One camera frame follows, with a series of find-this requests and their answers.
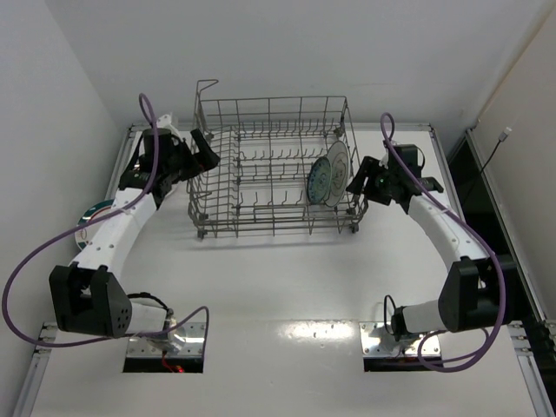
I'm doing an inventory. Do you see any white plate with grey pattern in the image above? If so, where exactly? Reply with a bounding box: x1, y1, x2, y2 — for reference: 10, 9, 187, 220
324, 140, 351, 208

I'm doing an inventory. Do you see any teal blue patterned plate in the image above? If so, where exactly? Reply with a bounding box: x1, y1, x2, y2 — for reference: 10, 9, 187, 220
306, 156, 332, 204

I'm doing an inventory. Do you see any grey wire dish rack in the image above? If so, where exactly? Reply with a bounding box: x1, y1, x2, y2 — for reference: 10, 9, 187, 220
188, 79, 368, 239

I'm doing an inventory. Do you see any green red rimmed plate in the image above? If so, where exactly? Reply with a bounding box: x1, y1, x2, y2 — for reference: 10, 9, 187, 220
74, 199, 114, 250

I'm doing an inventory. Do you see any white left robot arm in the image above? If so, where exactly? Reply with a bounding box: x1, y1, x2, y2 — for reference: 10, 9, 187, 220
49, 128, 220, 338

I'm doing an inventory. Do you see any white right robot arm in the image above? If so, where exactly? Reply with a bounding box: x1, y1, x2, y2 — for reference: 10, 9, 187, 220
347, 145, 523, 340

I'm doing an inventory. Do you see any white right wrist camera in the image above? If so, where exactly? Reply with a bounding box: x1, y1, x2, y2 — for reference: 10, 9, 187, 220
379, 148, 390, 169

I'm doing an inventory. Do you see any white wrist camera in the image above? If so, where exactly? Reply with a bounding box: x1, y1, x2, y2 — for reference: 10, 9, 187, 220
156, 113, 178, 129
379, 148, 390, 169

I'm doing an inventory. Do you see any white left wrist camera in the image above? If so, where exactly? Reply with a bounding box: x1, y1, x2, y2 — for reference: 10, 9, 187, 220
156, 113, 178, 129

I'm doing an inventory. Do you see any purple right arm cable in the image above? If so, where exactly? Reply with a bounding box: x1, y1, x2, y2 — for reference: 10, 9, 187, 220
380, 111, 507, 373

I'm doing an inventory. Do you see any black usb cable on wall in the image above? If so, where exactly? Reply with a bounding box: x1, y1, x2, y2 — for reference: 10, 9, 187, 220
460, 126, 513, 205

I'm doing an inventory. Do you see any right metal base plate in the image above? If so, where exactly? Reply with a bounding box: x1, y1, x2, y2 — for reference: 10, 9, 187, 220
359, 321, 425, 359

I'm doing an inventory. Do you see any metal base plate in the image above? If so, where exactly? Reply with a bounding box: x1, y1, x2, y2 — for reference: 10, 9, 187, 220
359, 321, 425, 359
126, 322, 206, 359

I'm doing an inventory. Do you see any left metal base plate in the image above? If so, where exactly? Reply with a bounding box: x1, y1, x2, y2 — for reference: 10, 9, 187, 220
126, 322, 206, 359

